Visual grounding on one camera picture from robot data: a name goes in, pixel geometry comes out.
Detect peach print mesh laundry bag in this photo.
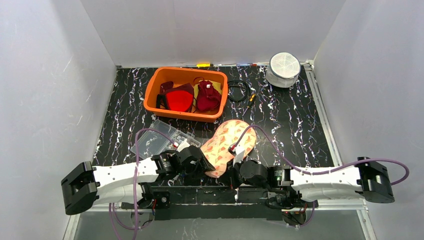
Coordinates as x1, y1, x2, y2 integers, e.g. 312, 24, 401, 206
200, 119, 257, 178

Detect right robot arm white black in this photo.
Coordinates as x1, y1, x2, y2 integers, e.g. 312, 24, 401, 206
227, 157, 395, 205

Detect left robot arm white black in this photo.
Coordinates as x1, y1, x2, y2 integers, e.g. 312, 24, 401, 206
61, 145, 215, 216

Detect bright red bra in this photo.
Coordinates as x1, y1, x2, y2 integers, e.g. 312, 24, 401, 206
156, 81, 194, 113

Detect dark red bra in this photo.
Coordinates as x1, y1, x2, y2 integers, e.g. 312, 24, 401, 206
193, 77, 222, 112

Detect clear plastic screw organizer box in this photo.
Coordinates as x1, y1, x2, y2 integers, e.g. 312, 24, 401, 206
130, 119, 202, 182

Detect orange black screwdriver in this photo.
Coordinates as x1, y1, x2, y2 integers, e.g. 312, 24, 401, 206
242, 94, 257, 117

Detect orange plastic basin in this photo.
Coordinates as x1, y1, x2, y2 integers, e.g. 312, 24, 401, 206
143, 67, 229, 123

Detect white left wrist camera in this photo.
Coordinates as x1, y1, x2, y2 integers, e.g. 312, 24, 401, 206
176, 139, 191, 152

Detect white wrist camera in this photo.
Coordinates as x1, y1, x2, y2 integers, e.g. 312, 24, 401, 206
228, 143, 245, 166
176, 139, 191, 152

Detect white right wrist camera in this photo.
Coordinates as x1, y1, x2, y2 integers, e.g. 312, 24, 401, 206
228, 143, 245, 166

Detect black coiled cable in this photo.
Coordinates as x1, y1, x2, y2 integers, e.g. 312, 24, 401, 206
227, 80, 251, 103

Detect yellow marker at wall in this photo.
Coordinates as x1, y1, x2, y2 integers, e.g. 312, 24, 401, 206
196, 63, 213, 68

